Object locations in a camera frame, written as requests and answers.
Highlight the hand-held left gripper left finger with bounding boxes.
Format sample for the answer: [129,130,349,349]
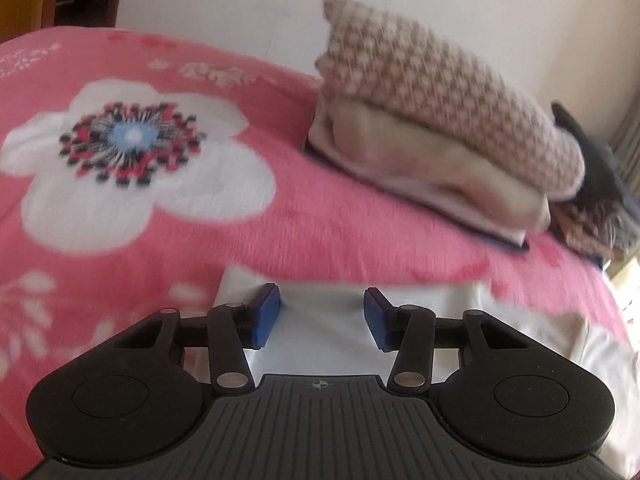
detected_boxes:
[112,283,281,392]

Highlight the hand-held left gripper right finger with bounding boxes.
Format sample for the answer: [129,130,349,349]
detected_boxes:
[364,287,531,391]

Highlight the white sweatshirt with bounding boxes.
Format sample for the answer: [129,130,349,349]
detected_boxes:
[182,265,640,476]

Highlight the stack of dark folded clothes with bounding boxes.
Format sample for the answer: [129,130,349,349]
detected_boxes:
[550,101,640,262]

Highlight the pink floral blanket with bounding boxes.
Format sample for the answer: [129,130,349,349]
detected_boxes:
[0,27,636,466]

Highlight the light pink folded garment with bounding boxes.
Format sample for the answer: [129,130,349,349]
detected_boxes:
[305,130,527,244]

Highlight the beige folded garment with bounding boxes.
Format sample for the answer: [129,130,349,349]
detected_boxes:
[307,100,552,234]

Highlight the pink checked folded sweater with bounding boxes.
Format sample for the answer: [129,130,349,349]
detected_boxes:
[315,0,587,202]

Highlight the beige curtain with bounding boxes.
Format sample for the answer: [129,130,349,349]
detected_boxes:
[612,105,640,162]

